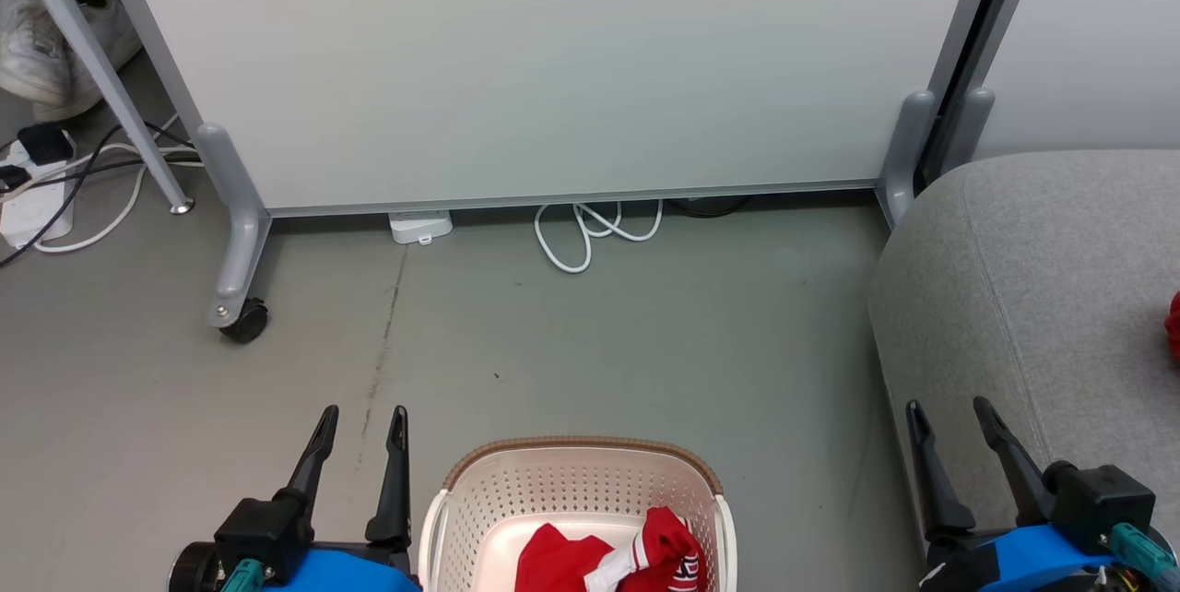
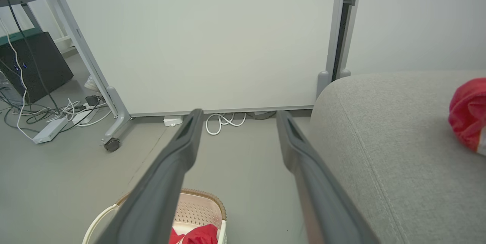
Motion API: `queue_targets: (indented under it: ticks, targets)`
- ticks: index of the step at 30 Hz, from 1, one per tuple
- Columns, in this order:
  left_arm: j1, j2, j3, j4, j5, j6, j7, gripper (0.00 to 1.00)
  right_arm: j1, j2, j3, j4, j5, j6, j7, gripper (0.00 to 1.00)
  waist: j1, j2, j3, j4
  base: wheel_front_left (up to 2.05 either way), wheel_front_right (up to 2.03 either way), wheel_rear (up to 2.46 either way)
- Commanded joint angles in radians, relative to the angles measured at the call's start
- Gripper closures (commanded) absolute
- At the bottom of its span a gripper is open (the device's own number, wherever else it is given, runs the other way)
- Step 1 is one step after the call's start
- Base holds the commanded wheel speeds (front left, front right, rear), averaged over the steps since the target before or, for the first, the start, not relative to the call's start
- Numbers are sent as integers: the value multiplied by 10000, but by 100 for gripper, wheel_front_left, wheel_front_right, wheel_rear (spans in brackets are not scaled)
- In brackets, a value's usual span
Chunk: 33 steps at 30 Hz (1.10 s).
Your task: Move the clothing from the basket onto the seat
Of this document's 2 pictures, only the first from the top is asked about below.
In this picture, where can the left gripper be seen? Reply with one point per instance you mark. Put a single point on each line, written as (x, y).
(194, 569)

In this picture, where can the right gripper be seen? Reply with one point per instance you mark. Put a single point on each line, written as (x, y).
(954, 560)

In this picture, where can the red jersey with white trim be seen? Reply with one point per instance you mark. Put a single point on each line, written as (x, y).
(562, 564)

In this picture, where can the red garment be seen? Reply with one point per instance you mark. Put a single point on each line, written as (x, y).
(1174, 329)

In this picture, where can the grey fabric sofa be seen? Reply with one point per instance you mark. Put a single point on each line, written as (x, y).
(1042, 278)

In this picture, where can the black caster wheel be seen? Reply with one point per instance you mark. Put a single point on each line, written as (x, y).
(247, 323)

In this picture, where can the cream perforated laundry basket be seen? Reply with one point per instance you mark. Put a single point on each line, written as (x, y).
(572, 491)

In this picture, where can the white power adapter box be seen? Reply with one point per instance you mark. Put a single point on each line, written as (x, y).
(419, 225)

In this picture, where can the grey partition foot with caster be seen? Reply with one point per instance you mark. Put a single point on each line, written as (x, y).
(241, 242)

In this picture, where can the white power strip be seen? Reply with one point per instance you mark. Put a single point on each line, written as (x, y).
(37, 209)

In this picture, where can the black plug adapter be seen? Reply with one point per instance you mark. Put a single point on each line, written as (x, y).
(44, 143)

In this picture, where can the wide white partition panel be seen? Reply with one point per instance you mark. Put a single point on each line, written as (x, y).
(553, 57)

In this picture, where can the narrow white partition panel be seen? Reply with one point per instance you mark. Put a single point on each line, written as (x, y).
(1097, 29)

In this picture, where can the grey metal table leg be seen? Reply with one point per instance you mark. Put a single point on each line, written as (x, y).
(103, 76)

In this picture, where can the right black wrist camera box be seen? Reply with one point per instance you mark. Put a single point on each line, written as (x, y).
(1102, 504)

